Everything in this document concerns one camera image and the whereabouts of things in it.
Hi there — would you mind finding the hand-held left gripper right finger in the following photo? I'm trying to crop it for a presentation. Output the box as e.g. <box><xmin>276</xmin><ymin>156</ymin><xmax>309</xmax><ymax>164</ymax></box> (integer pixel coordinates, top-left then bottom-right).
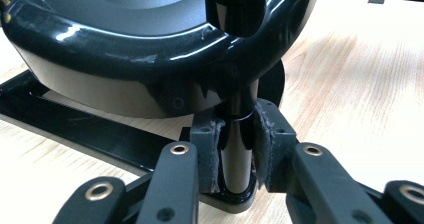
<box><xmin>253</xmin><ymin>98</ymin><xmax>394</xmax><ymax>224</ymax></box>

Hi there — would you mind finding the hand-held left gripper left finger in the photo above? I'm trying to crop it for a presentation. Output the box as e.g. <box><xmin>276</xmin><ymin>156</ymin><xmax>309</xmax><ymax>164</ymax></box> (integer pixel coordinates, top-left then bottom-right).
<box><xmin>135</xmin><ymin>112</ymin><xmax>226</xmax><ymax>224</ymax></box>

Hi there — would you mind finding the black wavy tray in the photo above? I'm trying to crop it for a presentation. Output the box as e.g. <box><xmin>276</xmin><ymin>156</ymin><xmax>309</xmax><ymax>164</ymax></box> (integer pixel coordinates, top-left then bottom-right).
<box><xmin>0</xmin><ymin>0</ymin><xmax>323</xmax><ymax>215</ymax></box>

